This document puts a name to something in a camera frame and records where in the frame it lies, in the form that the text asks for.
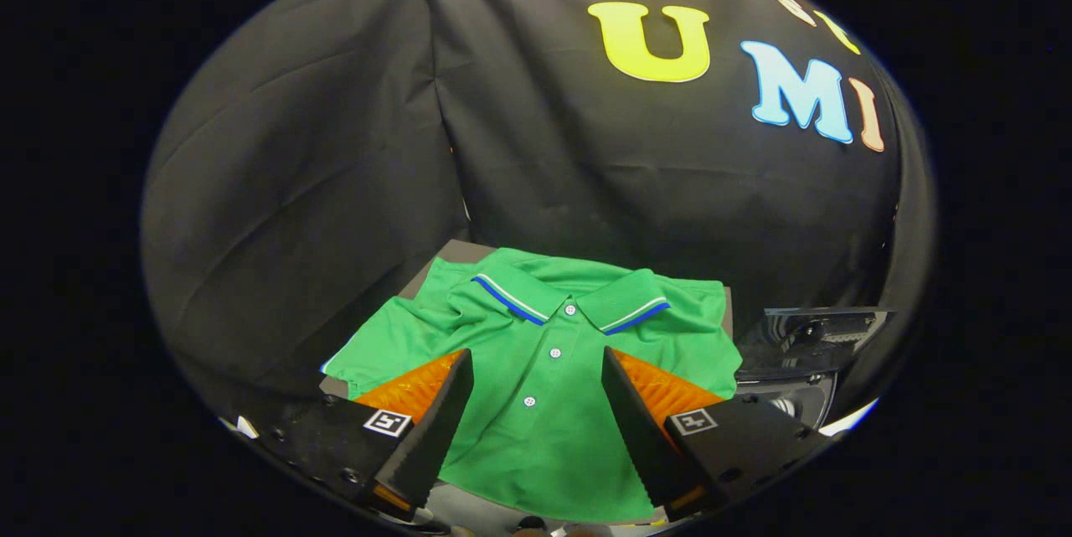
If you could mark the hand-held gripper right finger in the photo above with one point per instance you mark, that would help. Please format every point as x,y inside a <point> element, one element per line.
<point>641,428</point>

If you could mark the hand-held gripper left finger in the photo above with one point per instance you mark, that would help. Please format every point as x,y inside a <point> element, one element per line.
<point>435,428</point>

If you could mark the green polo shirt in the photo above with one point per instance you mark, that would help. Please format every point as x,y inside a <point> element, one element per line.
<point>536,453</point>

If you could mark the grey cabinet with dark top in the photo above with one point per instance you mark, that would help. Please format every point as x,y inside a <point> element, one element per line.
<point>456,254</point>

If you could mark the white table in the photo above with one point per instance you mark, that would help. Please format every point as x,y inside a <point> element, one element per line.
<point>850,418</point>

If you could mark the black backdrop cloth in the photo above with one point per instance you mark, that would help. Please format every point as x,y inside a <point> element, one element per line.
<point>293,185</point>

